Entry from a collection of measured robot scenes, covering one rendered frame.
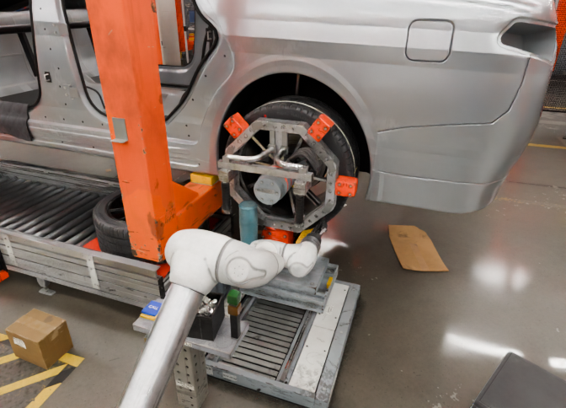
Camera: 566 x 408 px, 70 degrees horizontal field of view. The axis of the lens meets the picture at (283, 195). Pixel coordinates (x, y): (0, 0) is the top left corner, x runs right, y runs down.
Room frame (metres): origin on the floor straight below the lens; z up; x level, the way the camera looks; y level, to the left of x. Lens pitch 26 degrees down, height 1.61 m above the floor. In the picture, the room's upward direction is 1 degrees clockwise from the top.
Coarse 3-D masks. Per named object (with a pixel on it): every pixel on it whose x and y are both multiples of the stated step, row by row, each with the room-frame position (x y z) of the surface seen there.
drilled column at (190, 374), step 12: (192, 348) 1.16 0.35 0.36; (180, 360) 1.17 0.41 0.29; (192, 360) 1.15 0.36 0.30; (204, 360) 1.23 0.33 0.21; (180, 372) 1.17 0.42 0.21; (192, 372) 1.15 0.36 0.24; (204, 372) 1.22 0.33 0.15; (180, 384) 1.17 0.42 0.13; (192, 384) 1.15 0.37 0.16; (204, 384) 1.21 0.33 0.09; (180, 396) 1.18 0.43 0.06; (192, 396) 1.16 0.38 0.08; (204, 396) 1.20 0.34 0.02
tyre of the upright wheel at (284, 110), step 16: (288, 96) 2.00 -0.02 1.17; (304, 96) 1.99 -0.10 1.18; (256, 112) 1.85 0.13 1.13; (272, 112) 1.82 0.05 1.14; (288, 112) 1.79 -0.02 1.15; (304, 112) 1.77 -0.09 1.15; (320, 112) 1.81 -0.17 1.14; (336, 112) 1.93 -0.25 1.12; (336, 128) 1.77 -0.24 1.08; (336, 144) 1.72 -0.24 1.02; (352, 144) 1.82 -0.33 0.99; (352, 160) 1.74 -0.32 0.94; (352, 176) 1.71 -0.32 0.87; (336, 208) 1.71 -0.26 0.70
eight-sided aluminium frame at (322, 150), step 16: (256, 128) 1.75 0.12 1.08; (272, 128) 1.73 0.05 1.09; (288, 128) 1.71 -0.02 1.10; (304, 128) 1.68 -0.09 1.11; (240, 144) 1.78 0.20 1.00; (320, 144) 1.67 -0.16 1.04; (336, 160) 1.66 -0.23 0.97; (336, 176) 1.67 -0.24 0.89; (240, 192) 1.85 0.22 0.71; (320, 208) 1.65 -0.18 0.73; (272, 224) 1.73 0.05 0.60; (288, 224) 1.70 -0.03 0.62; (304, 224) 1.68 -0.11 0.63
